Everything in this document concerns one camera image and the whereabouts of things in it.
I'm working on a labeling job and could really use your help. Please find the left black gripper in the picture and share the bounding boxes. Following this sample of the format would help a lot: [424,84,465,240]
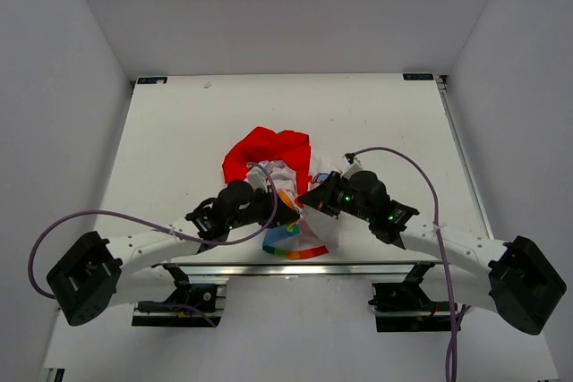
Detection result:
[227,186,299,230]

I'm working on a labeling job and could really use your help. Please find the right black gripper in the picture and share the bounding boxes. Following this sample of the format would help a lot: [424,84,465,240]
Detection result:
[299,170,373,223]

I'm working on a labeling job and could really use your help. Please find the colourful children's zip jacket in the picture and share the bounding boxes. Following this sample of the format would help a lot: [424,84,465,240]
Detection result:
[222,126,343,260]

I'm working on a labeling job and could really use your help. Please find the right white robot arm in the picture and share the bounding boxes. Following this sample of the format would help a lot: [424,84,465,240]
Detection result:
[299,170,567,335]

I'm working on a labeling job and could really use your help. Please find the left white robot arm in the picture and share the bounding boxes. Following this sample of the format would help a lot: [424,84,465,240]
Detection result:
[47,181,299,327]

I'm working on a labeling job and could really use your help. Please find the right blue corner label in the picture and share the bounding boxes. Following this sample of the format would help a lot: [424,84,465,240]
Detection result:
[402,72,434,81]

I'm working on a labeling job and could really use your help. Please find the blue corner label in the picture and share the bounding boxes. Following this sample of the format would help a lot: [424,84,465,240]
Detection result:
[136,76,167,85]
[402,72,434,81]

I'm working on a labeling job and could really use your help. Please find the left blue corner label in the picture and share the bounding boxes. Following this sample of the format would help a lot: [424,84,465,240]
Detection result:
[136,76,167,85]

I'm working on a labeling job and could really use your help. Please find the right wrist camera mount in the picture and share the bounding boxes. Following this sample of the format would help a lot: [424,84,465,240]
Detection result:
[341,153,363,180]

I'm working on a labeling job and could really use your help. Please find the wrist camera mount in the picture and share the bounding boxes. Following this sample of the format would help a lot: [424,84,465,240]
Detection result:
[341,153,363,180]
[246,161,272,191]

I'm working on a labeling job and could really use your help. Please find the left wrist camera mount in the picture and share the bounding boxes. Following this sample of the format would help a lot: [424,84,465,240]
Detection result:
[246,161,272,191]

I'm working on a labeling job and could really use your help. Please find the aluminium front rail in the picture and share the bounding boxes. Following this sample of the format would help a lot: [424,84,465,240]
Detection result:
[80,260,509,279]

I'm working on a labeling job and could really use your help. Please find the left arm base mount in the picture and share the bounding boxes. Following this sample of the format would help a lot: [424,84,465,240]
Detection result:
[132,263,227,328]

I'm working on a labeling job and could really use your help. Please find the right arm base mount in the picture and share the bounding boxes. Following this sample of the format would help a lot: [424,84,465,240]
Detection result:
[368,262,450,333]

